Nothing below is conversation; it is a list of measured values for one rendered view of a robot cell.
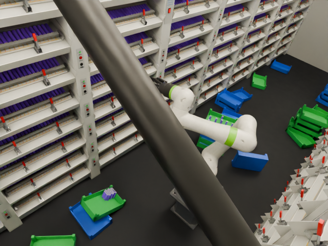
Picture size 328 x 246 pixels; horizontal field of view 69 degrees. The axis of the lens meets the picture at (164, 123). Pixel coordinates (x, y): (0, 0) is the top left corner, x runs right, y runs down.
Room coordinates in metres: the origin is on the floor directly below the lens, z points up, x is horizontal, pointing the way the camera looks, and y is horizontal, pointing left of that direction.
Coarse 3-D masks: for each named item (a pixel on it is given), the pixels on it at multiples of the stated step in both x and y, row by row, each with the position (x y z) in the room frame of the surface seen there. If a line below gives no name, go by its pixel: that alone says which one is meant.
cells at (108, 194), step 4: (108, 188) 1.04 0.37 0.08; (112, 188) 1.05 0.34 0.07; (104, 192) 0.99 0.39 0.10; (108, 192) 1.00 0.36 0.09; (112, 192) 1.01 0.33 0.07; (116, 192) 1.02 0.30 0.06; (104, 196) 0.97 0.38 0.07; (108, 196) 0.97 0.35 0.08; (112, 196) 0.99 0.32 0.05; (104, 200) 0.95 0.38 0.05
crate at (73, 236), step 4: (32, 236) 0.57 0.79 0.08; (36, 236) 0.58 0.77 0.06; (40, 236) 0.59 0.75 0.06; (44, 236) 0.59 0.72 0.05; (48, 236) 0.60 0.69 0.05; (52, 236) 0.60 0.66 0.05; (56, 236) 0.60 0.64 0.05; (60, 236) 0.61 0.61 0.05; (64, 236) 0.62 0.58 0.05; (68, 236) 0.62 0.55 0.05; (72, 236) 0.62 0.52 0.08; (32, 240) 0.55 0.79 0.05; (36, 240) 0.57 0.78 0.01; (40, 240) 0.58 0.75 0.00; (44, 240) 0.58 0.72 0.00; (48, 240) 0.59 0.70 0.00; (52, 240) 0.59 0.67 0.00; (56, 240) 0.59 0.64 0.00; (60, 240) 0.60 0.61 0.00; (64, 240) 0.60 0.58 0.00; (68, 240) 0.61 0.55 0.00; (72, 240) 0.61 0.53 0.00; (32, 244) 0.54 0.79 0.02; (36, 244) 0.55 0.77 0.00; (40, 244) 0.55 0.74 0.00; (44, 244) 0.56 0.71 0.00; (48, 244) 0.56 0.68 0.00; (52, 244) 0.56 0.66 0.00; (56, 244) 0.57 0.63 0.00; (60, 244) 0.57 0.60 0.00; (64, 244) 0.58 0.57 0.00; (68, 244) 0.58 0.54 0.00; (72, 244) 0.59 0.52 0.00
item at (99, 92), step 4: (148, 56) 1.76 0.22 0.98; (148, 60) 1.76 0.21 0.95; (152, 60) 1.73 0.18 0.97; (152, 64) 1.70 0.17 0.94; (156, 64) 1.70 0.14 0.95; (148, 68) 1.67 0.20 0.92; (152, 68) 1.69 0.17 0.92; (156, 68) 1.70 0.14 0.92; (148, 72) 1.63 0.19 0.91; (152, 72) 1.66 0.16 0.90; (100, 88) 1.31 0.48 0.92; (104, 88) 1.33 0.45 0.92; (108, 88) 1.34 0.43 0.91; (92, 92) 1.21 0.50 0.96; (96, 92) 1.27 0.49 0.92; (100, 92) 1.28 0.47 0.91; (104, 92) 1.30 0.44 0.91; (108, 92) 1.33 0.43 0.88; (92, 96) 1.22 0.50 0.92; (96, 96) 1.25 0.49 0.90; (100, 96) 1.28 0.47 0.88
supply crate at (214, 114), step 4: (212, 112) 1.95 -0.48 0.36; (216, 112) 1.94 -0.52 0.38; (208, 116) 1.92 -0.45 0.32; (212, 116) 1.93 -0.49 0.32; (216, 116) 1.93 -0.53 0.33; (220, 116) 1.92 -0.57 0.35; (224, 116) 1.91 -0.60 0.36; (212, 120) 1.87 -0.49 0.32; (224, 120) 1.90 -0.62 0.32; (228, 120) 1.90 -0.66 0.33; (232, 120) 1.89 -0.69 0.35; (236, 120) 1.86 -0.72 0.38; (228, 124) 1.84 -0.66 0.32
